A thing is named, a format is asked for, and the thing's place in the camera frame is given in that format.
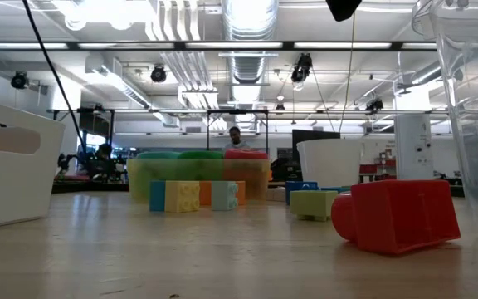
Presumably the background black rig frame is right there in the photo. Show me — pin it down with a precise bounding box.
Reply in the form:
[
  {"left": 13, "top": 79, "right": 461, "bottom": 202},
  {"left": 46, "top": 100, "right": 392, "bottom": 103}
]
[
  {"left": 205, "top": 109, "right": 270, "bottom": 162},
  {"left": 47, "top": 107, "right": 118, "bottom": 184}
]

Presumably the black ceiling spotlight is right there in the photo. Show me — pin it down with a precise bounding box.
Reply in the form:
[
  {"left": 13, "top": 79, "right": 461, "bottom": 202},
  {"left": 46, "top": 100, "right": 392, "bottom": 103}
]
[
  {"left": 290, "top": 52, "right": 314, "bottom": 84},
  {"left": 10, "top": 71, "right": 29, "bottom": 90},
  {"left": 150, "top": 65, "right": 168, "bottom": 84},
  {"left": 365, "top": 98, "right": 385, "bottom": 113}
]

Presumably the teal foam die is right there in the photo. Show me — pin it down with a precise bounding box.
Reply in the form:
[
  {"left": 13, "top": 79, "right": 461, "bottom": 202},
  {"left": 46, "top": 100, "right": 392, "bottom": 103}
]
[{"left": 135, "top": 150, "right": 181, "bottom": 200}]

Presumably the black overhead rig beam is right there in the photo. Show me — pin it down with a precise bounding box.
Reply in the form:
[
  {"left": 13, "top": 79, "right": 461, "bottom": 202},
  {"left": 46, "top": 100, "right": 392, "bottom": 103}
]
[{"left": 0, "top": 40, "right": 439, "bottom": 52}]

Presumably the white round plastic bucket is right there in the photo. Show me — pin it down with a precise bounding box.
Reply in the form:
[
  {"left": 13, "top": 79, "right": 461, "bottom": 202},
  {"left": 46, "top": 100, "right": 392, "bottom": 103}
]
[{"left": 296, "top": 138, "right": 365, "bottom": 189}]

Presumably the small yellow toy block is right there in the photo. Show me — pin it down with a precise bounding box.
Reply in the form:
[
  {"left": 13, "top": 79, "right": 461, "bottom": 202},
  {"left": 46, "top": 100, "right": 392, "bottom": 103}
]
[{"left": 164, "top": 180, "right": 202, "bottom": 214}]

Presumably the clear plastic bin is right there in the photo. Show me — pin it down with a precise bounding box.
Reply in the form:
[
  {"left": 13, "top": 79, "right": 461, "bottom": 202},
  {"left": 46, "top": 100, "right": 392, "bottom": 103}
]
[{"left": 412, "top": 0, "right": 478, "bottom": 233}]

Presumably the white rectangular plastic bin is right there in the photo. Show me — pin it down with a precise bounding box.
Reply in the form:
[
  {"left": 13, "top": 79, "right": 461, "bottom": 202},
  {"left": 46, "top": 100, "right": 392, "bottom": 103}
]
[{"left": 0, "top": 98, "right": 66, "bottom": 231}]

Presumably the thin hanging cable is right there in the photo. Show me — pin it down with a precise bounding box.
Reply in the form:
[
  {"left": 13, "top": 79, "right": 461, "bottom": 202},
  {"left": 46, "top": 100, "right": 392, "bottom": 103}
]
[{"left": 337, "top": 20, "right": 354, "bottom": 135}]

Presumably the blue patterned card box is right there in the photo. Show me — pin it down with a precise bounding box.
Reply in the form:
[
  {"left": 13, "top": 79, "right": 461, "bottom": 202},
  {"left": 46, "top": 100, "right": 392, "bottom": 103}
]
[{"left": 285, "top": 180, "right": 319, "bottom": 192}]

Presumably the lime green toy block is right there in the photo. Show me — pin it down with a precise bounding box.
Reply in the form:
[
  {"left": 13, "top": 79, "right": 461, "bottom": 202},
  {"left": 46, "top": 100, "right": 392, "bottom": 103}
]
[{"left": 290, "top": 189, "right": 339, "bottom": 223}]

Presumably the black cable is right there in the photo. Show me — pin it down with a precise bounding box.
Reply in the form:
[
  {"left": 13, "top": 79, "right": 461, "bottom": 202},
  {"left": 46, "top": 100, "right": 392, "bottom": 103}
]
[{"left": 22, "top": 0, "right": 89, "bottom": 150}]

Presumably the large red toy block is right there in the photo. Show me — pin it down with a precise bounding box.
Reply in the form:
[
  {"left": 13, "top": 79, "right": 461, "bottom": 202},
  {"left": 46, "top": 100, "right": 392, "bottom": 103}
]
[{"left": 330, "top": 179, "right": 462, "bottom": 256}]

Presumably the white pillar with switches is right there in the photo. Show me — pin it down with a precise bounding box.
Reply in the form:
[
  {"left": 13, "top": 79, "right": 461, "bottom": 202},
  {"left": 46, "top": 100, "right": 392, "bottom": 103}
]
[{"left": 393, "top": 114, "right": 435, "bottom": 181}]

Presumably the small mint toy block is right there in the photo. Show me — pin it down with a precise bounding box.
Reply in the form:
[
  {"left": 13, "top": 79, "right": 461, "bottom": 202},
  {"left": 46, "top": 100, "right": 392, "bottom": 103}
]
[{"left": 211, "top": 181, "right": 240, "bottom": 212}]

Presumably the translucent yellow plastic bin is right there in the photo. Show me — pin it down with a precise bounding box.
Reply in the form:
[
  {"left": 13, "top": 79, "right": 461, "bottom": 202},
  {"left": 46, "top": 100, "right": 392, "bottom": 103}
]
[{"left": 126, "top": 158, "right": 272, "bottom": 205}]

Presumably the white peach card box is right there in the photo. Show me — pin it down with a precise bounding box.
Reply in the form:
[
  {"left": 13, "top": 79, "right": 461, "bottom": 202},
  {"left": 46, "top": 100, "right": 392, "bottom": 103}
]
[{"left": 266, "top": 187, "right": 287, "bottom": 203}]

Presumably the red foam die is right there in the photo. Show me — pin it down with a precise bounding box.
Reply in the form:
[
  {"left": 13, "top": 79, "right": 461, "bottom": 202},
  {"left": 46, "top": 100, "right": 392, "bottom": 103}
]
[{"left": 223, "top": 149, "right": 270, "bottom": 196}]

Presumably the red cabinet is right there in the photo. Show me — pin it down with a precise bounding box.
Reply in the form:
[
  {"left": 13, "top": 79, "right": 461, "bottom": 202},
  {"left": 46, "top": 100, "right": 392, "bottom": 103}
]
[{"left": 358, "top": 149, "right": 397, "bottom": 183}]

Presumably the silver ventilation duct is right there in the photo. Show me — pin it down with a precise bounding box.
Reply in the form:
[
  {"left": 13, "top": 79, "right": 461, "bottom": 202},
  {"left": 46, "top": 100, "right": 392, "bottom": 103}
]
[{"left": 221, "top": 0, "right": 280, "bottom": 130}]

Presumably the small teal toy block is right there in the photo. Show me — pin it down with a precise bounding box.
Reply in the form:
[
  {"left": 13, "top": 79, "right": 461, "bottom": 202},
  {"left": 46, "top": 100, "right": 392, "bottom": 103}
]
[{"left": 149, "top": 180, "right": 167, "bottom": 213}]

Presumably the green foam die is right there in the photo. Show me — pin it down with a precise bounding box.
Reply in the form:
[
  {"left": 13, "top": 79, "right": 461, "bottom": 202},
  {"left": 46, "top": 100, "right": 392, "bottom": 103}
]
[{"left": 178, "top": 149, "right": 225, "bottom": 196}]

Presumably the orange arched toy block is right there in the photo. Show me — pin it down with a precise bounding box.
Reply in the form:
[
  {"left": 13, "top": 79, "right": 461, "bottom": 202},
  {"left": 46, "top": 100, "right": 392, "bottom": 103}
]
[{"left": 198, "top": 180, "right": 246, "bottom": 208}]

